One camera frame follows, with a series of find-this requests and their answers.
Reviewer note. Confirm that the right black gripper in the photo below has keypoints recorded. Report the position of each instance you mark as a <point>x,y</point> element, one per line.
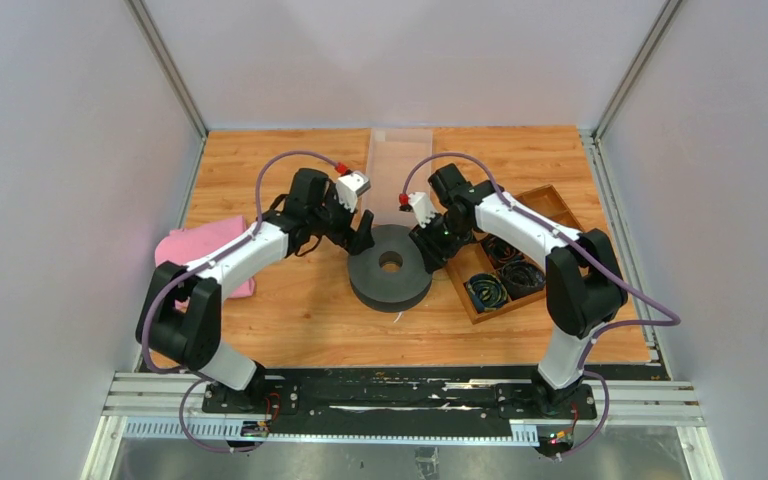
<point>434,254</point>

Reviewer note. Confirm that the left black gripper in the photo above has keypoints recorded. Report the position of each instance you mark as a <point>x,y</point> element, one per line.
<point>362,238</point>

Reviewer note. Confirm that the dark grey perforated spool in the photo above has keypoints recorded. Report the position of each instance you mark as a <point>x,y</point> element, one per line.
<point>390,276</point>

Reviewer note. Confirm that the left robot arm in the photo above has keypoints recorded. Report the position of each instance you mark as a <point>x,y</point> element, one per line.
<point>182,315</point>

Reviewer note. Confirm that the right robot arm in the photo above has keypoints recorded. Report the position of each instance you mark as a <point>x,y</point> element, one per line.
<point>581,272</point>

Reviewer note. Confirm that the wooden compartment tray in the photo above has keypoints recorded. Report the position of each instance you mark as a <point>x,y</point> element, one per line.
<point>472,260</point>

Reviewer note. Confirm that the translucent plastic tray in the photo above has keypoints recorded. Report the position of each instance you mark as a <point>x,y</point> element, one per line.
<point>392,154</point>

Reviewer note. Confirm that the pink cloth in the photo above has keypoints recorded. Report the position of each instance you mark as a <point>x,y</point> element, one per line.
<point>184,245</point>

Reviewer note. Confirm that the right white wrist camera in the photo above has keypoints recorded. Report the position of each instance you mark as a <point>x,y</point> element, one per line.
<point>420,205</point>

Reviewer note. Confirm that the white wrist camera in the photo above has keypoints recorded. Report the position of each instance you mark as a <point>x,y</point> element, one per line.
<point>350,188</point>
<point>420,205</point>

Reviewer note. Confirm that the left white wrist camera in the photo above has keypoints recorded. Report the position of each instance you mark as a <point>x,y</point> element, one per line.
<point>350,188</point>

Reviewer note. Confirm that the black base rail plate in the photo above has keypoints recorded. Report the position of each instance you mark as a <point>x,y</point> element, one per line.
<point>462,402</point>

